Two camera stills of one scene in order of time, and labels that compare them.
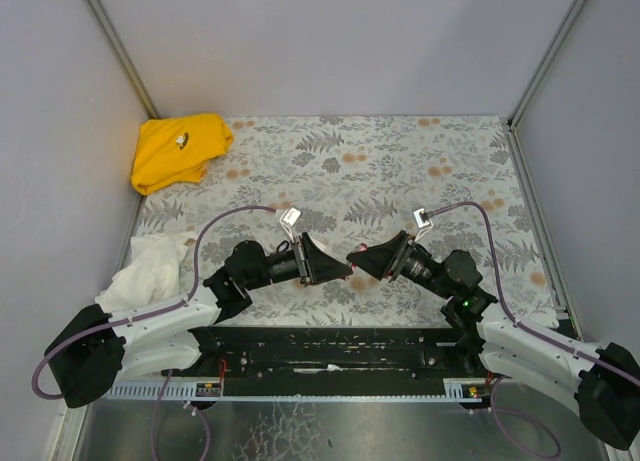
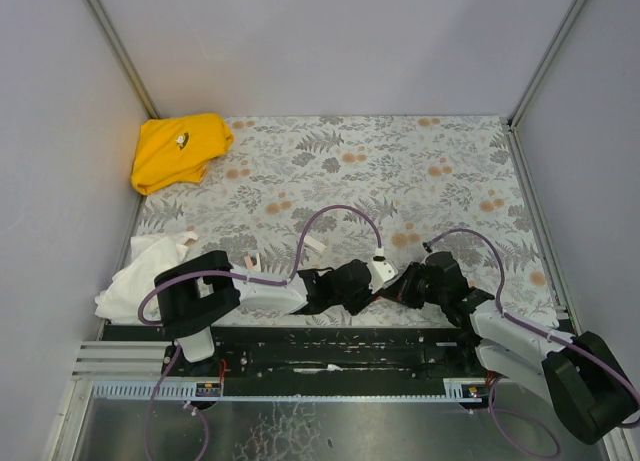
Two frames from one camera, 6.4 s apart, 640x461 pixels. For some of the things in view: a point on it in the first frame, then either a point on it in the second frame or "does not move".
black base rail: x=353 y=354 does not move
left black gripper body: x=301 y=259 to x=361 y=285
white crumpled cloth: x=151 y=278 does not move
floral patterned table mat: x=453 y=179 does not move
